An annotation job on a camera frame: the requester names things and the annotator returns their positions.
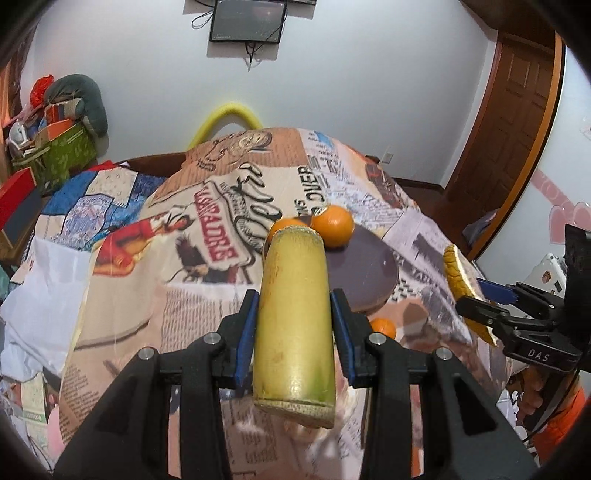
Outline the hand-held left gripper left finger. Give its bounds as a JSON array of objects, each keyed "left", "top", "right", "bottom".
[{"left": 53, "top": 290, "right": 260, "bottom": 480}]

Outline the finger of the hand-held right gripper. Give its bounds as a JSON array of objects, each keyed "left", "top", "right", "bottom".
[
  {"left": 475, "top": 277, "right": 567, "bottom": 319},
  {"left": 454, "top": 296, "right": 555, "bottom": 334}
]

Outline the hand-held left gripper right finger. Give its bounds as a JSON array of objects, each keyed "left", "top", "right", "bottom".
[{"left": 329, "top": 289, "right": 539, "bottom": 480}]

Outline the yellow netted melon slice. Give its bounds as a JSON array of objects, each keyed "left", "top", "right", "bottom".
[{"left": 442, "top": 244, "right": 500, "bottom": 348}]

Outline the yellow-green sugarcane piece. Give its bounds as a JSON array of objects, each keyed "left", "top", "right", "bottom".
[{"left": 252, "top": 228, "right": 337, "bottom": 430}]

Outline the dark brown round plate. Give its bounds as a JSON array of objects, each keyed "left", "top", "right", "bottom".
[{"left": 323, "top": 226, "right": 400, "bottom": 315}]

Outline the person's right forearm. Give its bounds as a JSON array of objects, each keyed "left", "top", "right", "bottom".
[{"left": 534, "top": 382, "right": 588, "bottom": 459}]

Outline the person's right hand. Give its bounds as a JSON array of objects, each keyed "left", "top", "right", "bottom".
[{"left": 516, "top": 370, "right": 548, "bottom": 431}]

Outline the small orange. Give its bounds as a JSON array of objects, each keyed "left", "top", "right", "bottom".
[{"left": 369, "top": 318, "right": 398, "bottom": 340}]

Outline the white case with stickers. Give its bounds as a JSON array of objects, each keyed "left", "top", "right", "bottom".
[{"left": 525, "top": 252, "right": 568, "bottom": 297}]

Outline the newspaper print tablecloth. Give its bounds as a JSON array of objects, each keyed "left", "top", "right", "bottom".
[{"left": 59, "top": 126, "right": 525, "bottom": 480}]

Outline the large orange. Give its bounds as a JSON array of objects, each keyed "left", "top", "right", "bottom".
[
  {"left": 310, "top": 205, "right": 355, "bottom": 250},
  {"left": 266, "top": 218, "right": 311, "bottom": 254}
]

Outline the brown wooden door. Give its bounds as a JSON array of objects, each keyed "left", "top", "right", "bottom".
[{"left": 442, "top": 31, "right": 567, "bottom": 261}]

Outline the blue patchwork quilt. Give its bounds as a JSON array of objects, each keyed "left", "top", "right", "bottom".
[{"left": 28, "top": 161, "right": 170, "bottom": 261}]

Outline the white cloth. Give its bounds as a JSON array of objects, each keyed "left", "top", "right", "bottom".
[{"left": 0, "top": 237, "right": 94, "bottom": 381}]

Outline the red flat box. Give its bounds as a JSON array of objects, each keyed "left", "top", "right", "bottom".
[{"left": 0, "top": 168, "right": 45, "bottom": 241}]

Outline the grey plush pillow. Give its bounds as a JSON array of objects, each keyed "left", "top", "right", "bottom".
[{"left": 44, "top": 74, "right": 110, "bottom": 137}]

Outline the red plastic bag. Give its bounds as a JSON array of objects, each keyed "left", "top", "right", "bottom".
[{"left": 30, "top": 76, "right": 54, "bottom": 108}]

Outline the dark wooden bed frame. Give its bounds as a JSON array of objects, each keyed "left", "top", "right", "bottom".
[{"left": 113, "top": 151, "right": 189, "bottom": 179}]

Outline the black monitor cable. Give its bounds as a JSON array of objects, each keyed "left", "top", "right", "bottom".
[{"left": 244, "top": 41, "right": 263, "bottom": 71}]

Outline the black wall monitor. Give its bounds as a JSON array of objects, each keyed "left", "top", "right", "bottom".
[{"left": 209, "top": 0, "right": 288, "bottom": 45}]

